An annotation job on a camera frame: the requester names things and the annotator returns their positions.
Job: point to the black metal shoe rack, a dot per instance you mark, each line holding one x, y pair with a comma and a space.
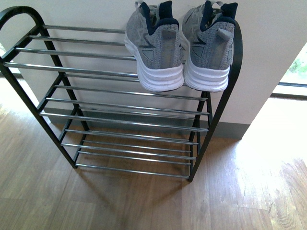
81, 85

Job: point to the grey knit sneaker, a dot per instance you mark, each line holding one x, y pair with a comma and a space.
207, 34
152, 37

